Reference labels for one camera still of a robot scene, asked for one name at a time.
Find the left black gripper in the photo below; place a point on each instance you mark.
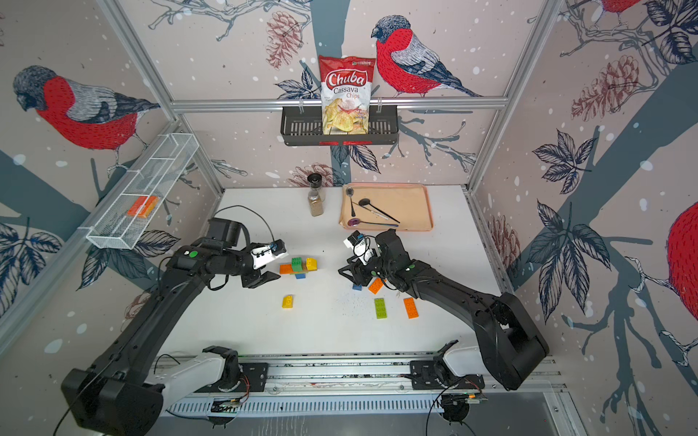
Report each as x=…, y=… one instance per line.
x=250, y=279

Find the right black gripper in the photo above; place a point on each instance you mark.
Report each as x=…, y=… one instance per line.
x=357, y=272

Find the orange brick front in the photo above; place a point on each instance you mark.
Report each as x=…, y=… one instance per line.
x=285, y=268

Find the orange brick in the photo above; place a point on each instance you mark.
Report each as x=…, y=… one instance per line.
x=410, y=308
x=285, y=268
x=376, y=286

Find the green square brick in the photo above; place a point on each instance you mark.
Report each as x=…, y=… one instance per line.
x=297, y=265

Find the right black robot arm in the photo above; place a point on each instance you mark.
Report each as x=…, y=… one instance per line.
x=509, y=345

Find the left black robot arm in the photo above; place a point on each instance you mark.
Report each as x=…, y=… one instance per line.
x=118, y=394

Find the orange brick centre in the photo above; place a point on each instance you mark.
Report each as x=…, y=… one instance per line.
x=376, y=286

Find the purple spoon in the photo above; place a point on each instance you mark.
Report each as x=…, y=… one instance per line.
x=355, y=222

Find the lime green flat brick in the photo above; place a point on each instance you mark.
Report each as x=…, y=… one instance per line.
x=380, y=308

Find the black spoon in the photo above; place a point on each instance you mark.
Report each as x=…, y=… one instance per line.
x=366, y=203

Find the orange flat brick right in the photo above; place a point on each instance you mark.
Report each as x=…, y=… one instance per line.
x=410, y=308

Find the glass spice shaker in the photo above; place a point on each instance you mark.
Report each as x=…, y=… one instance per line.
x=314, y=197

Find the small grey spoon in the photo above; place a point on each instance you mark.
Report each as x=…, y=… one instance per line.
x=350, y=192

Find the beige tray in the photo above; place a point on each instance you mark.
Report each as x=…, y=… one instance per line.
x=407, y=202

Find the Chuba cassava chips bag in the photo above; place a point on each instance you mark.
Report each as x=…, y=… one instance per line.
x=346, y=85

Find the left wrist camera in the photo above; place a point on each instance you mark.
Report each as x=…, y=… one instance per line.
x=262, y=255

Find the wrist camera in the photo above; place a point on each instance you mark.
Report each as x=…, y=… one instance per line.
x=364, y=247
x=262, y=255

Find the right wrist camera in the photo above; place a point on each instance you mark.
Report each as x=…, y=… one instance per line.
x=364, y=247

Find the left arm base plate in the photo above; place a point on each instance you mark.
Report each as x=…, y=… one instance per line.
x=253, y=377

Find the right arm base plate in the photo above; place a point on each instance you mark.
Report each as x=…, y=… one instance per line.
x=429, y=375

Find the orange block in wire basket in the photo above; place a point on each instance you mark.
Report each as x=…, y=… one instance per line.
x=143, y=207

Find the black wall basket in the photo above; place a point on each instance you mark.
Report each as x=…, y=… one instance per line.
x=303, y=127

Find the white wire wall basket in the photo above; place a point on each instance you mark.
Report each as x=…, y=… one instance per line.
x=157, y=176

